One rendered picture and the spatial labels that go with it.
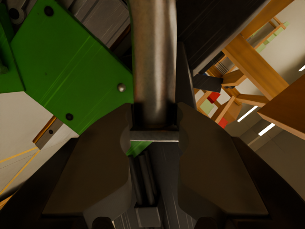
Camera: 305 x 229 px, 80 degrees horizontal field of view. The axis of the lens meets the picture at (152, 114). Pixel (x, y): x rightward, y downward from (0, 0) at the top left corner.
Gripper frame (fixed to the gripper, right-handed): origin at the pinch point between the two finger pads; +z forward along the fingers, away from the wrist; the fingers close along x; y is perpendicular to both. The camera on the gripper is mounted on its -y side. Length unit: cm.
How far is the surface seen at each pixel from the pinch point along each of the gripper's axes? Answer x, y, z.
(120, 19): -12, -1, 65
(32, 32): -13.9, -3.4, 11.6
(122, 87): -4.0, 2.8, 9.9
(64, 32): -10.2, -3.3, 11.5
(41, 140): -24.8, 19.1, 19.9
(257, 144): 365, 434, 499
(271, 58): 507, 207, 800
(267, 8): 34, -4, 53
